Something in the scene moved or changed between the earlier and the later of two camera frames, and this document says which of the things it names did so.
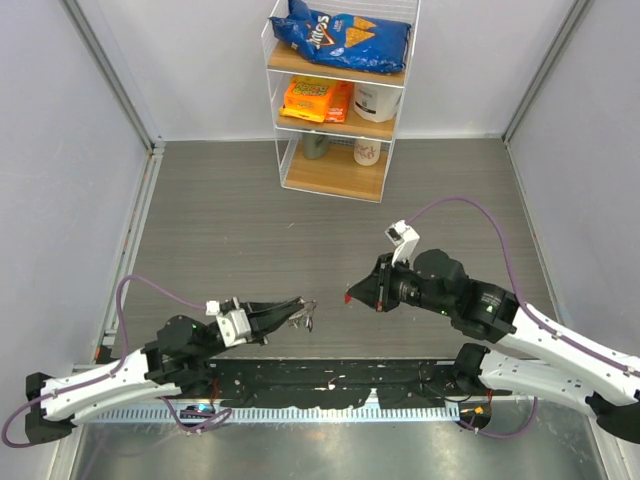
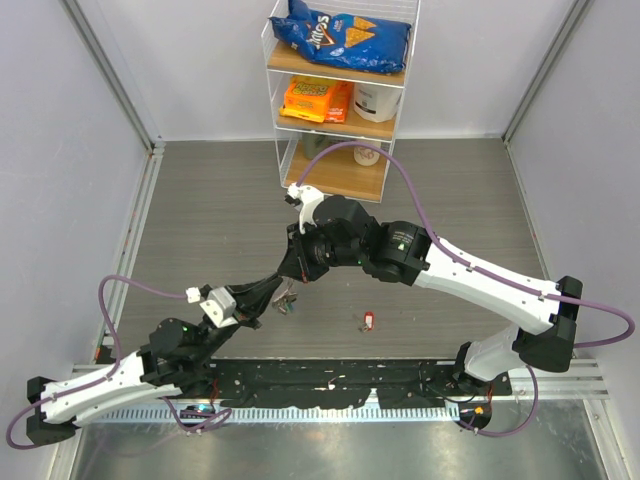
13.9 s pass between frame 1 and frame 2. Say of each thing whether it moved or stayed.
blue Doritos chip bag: stayed
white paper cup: stayed
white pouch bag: stayed
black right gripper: moved
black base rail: stayed
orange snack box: stayed
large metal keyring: moved
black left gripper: moved
